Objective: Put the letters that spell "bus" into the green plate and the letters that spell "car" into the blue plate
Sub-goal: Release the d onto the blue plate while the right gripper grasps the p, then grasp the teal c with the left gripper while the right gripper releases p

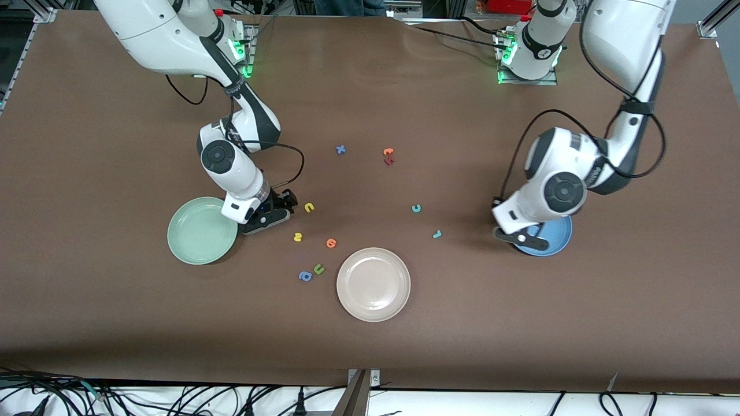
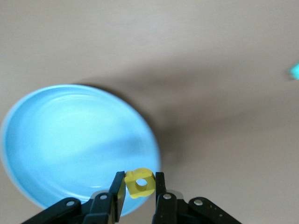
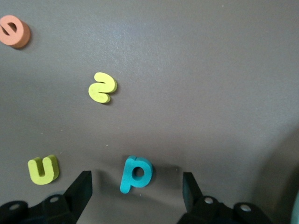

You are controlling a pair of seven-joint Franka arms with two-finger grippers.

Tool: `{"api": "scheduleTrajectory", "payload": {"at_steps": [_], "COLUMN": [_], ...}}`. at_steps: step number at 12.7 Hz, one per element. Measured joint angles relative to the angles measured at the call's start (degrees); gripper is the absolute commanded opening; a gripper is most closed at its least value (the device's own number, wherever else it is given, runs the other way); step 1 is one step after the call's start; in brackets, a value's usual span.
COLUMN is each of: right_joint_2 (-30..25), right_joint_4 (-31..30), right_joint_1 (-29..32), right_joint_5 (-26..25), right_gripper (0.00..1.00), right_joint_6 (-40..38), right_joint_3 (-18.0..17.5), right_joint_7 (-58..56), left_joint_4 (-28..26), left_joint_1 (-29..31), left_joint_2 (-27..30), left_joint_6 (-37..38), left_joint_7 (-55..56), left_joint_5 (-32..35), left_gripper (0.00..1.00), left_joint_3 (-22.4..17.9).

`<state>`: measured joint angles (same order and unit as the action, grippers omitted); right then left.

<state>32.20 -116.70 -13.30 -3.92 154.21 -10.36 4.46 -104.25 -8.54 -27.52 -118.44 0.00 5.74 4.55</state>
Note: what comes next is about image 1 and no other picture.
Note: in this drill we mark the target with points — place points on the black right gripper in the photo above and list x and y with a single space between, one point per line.
279 201

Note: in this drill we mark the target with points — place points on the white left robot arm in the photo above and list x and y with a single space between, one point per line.
561 150

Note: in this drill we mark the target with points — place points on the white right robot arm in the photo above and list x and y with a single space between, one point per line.
231 167

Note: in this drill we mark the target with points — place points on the blue foam letter a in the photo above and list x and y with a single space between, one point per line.
305 277

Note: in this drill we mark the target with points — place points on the green plate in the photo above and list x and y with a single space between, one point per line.
199 234

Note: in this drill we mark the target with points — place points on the beige plate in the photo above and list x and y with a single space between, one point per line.
373 284

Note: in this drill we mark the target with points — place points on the black power plug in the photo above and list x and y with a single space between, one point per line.
300 401

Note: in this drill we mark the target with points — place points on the person in blue jeans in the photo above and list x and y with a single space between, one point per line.
350 6

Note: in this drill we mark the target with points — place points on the blue plate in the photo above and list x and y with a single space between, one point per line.
558 238

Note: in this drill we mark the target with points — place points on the red box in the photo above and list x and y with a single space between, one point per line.
509 6

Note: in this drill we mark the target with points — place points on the white tape scrap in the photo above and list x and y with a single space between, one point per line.
611 381

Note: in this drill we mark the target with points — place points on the metal table bracket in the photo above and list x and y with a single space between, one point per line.
359 396

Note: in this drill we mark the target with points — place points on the aluminium frame rail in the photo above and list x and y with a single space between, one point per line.
714 20
45 14

